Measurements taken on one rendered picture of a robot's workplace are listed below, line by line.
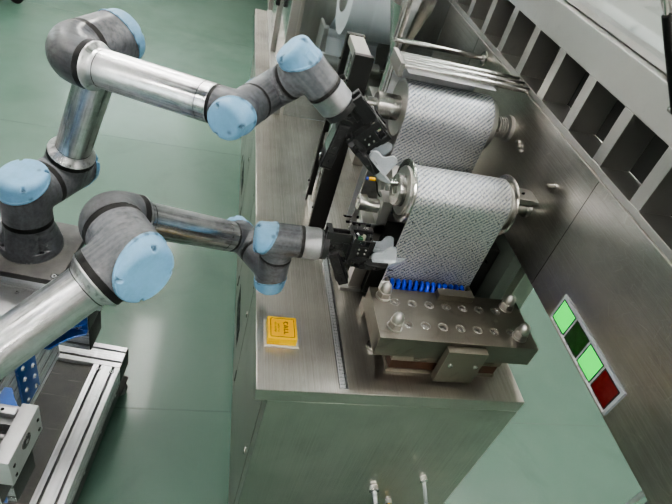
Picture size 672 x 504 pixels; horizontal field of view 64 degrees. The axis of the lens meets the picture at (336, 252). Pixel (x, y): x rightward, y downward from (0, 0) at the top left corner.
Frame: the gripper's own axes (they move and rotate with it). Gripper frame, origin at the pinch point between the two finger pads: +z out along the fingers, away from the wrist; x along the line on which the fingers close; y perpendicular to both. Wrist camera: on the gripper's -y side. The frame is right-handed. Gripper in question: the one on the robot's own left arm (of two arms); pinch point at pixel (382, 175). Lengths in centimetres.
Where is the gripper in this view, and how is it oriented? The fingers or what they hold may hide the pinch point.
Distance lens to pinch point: 123.5
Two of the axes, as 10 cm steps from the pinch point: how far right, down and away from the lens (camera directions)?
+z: 5.8, 5.6, 5.9
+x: -1.1, -6.6, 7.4
